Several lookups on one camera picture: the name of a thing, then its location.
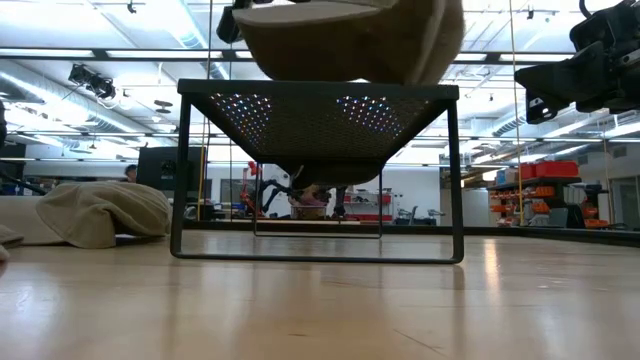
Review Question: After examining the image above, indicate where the black ceiling fixture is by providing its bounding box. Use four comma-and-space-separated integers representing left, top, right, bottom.
67, 63, 118, 101

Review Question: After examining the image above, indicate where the black storage shelf rack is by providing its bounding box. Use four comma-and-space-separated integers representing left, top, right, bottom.
487, 175, 614, 231

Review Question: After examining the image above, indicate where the large red storage bin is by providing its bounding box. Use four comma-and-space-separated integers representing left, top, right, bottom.
534, 160, 580, 179

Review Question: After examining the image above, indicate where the black perforated metal stand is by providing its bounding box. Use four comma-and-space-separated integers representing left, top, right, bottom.
169, 78, 465, 265

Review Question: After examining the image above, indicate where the black wall monitor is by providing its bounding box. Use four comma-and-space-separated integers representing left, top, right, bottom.
136, 145, 207, 192

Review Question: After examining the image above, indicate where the dark green baseball cap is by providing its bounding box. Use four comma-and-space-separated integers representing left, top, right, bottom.
288, 162, 384, 191

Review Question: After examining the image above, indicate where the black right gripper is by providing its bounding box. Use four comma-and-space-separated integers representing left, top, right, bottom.
514, 0, 640, 125

